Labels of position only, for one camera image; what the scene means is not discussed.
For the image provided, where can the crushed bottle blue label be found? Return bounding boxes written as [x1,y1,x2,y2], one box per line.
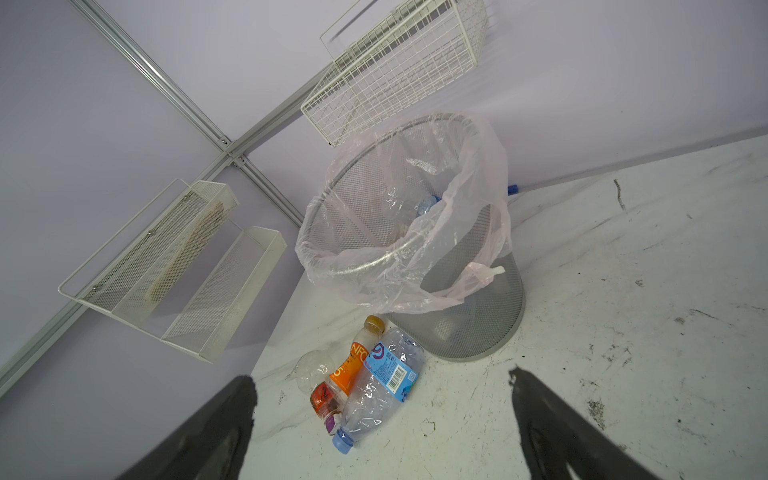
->
[332,327,426,454]

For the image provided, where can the clear bottle white cap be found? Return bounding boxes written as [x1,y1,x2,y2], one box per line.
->
[415,194,441,217]

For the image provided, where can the crushed clear round bottle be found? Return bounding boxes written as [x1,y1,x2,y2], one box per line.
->
[294,350,334,396]

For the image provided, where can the white wire wall basket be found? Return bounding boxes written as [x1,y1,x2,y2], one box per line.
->
[301,1,489,147]

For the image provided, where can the clear plastic bin liner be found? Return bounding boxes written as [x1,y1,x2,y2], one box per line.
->
[293,110,514,315]

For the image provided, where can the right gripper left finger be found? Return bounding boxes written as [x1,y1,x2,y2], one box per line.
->
[120,375,258,479]

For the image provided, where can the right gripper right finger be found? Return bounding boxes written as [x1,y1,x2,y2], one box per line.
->
[509,367,655,479]

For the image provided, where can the grey mesh waste bin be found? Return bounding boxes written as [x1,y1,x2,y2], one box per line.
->
[305,112,527,363]

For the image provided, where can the beige cloth in shelf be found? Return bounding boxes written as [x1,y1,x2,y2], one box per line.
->
[144,200,225,305]

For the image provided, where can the white mesh lower shelf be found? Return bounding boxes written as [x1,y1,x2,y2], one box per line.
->
[161,226,287,363]

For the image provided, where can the orange label juice bottle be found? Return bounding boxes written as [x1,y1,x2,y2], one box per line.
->
[328,315,386,401]

